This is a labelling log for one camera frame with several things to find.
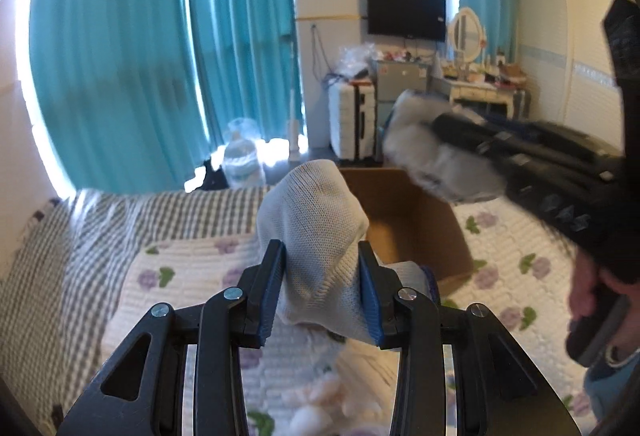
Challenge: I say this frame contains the white oval vanity mirror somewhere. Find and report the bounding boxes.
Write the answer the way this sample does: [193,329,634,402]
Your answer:
[448,7,487,64]

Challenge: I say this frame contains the white suitcase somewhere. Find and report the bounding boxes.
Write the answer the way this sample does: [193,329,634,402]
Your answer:
[329,80,376,161]

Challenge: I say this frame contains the white soft pack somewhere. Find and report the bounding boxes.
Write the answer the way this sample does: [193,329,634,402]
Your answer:
[382,90,506,203]

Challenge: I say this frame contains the grey checked bed sheet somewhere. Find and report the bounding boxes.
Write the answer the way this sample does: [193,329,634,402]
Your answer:
[1,187,268,435]

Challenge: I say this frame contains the clear plastic bag pile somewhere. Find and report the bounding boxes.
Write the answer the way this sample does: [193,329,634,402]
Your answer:
[334,42,378,80]

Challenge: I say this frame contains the white wardrobe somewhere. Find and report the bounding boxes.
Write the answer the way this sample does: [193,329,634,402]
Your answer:
[518,0,624,150]

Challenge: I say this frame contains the grey mini fridge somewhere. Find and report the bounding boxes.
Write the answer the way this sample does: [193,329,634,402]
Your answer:
[374,60,431,126]

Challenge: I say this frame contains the grey knitted sock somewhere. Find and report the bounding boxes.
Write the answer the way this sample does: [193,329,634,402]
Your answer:
[255,159,442,345]

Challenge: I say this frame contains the black wall television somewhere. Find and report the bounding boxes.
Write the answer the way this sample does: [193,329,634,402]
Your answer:
[367,0,447,42]

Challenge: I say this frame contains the large clear water bottle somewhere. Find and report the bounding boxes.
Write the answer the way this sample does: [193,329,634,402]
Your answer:
[222,118,266,189]

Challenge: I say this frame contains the person's right hand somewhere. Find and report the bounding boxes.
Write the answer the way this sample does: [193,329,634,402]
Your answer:
[568,250,639,362]

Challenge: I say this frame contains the large teal curtain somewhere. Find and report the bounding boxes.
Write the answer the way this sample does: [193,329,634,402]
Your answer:
[29,0,208,193]

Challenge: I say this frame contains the brown cardboard box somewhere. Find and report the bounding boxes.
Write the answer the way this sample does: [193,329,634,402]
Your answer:
[341,167,474,297]

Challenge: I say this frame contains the white floral quilt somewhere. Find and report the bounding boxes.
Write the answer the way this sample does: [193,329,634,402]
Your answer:
[101,198,596,435]

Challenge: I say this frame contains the white dressing table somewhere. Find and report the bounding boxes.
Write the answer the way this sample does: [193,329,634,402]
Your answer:
[430,77,530,120]

